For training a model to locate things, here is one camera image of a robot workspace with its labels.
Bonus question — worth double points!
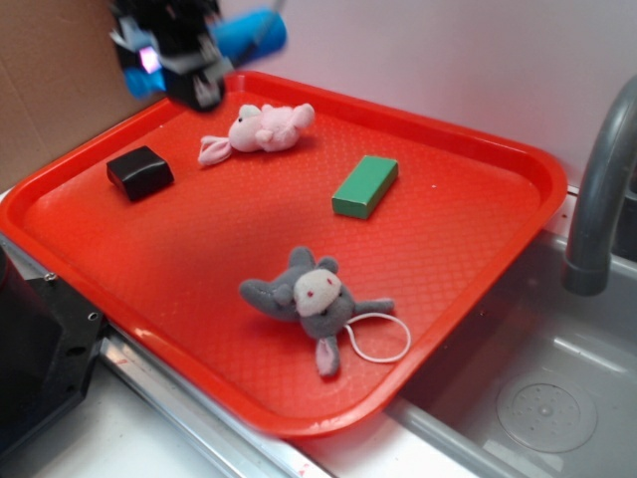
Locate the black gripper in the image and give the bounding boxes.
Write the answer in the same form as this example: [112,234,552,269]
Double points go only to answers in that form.
[109,1,231,113]

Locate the blue plastic bottle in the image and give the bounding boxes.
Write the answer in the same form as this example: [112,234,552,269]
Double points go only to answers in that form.
[129,1,288,99]

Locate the brown cardboard panel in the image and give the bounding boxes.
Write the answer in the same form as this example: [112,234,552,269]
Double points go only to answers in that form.
[1,1,150,190]

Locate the pink plush bunny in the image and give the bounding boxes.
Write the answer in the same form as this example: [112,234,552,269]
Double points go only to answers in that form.
[198,104,316,166]

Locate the dark brown square cushion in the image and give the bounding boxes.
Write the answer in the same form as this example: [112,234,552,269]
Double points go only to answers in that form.
[106,146,174,201]

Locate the green rectangular block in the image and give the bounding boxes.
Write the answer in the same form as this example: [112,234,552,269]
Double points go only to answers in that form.
[331,155,399,219]

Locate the red plastic tray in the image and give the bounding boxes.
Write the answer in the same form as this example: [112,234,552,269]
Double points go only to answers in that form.
[1,73,566,438]

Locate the grey plush donkey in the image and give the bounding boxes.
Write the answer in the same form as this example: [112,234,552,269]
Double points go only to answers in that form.
[239,246,412,378]

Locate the grey toy faucet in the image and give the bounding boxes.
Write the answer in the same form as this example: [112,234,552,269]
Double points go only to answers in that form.
[561,78,636,296]

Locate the grey toy sink basin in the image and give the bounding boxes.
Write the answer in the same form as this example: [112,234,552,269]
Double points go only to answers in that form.
[387,228,637,478]

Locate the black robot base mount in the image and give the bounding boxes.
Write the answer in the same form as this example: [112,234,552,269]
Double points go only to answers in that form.
[1,252,106,460]

